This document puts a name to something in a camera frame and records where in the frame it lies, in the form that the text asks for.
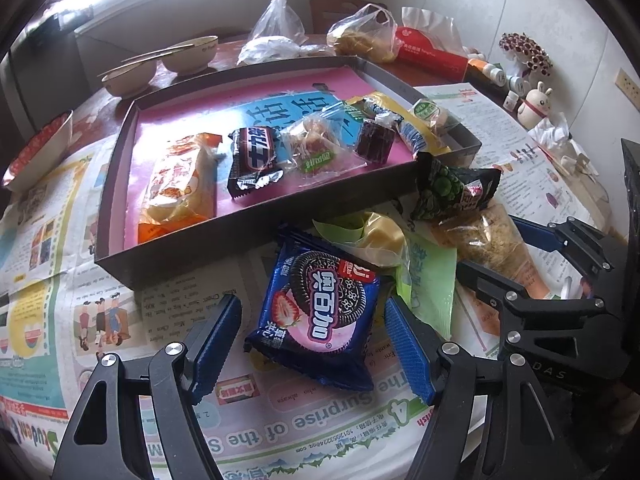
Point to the purple jelly candy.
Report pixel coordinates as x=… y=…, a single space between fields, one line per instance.
x=375 y=140

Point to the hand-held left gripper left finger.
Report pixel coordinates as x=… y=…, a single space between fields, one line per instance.
x=215 y=345

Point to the blue cookie packet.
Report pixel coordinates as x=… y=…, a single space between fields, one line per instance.
x=310 y=310

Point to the white bowl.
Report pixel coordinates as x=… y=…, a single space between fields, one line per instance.
x=130 y=80
x=190 y=55

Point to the white wall outlet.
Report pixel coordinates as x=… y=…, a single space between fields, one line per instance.
x=629 y=86

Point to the printed newspaper sheet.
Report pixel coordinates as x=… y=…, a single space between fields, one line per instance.
x=45 y=240
x=500 y=125
x=300 y=420

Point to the yellow snack packet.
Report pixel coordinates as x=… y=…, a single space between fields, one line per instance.
x=420 y=136

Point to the round pastry with green label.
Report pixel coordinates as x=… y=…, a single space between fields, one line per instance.
x=427 y=110

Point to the clear plastic bag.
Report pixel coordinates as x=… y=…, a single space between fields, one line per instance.
x=275 y=25

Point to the black chocolate bar packet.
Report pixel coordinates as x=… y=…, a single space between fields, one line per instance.
x=252 y=155

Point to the red patterned bowl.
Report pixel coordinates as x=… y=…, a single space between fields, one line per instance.
x=40 y=150

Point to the grey cardboard box tray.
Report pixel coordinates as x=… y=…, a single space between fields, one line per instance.
x=200 y=240

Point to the crumpled white tissue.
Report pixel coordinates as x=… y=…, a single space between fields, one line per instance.
x=550 y=130

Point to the plastic bag with pastry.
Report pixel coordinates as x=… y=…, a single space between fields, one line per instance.
x=360 y=35

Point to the black green pea packet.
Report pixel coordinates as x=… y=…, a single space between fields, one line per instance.
x=445 y=190

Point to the orange white medicine bottle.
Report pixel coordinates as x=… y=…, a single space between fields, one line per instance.
x=479 y=68

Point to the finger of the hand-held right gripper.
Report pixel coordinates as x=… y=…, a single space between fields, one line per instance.
x=480 y=280
x=535 y=235

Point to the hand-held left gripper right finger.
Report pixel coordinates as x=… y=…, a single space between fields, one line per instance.
x=410 y=350

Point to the white rabbit figurine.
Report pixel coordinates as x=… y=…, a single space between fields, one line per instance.
x=535 y=105

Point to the small white bottle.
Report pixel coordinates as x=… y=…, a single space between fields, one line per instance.
x=499 y=75
x=516 y=83

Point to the wooden chair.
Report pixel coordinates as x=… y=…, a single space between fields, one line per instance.
x=325 y=10

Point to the orange bread packet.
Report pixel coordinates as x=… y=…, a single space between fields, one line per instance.
x=175 y=185

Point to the green wrapped yellow pastry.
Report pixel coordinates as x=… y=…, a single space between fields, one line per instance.
x=385 y=232

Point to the red tissue pack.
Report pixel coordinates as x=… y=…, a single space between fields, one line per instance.
x=430 y=52

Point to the clear packet of crumbly snack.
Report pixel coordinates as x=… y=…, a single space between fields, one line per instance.
x=485 y=245

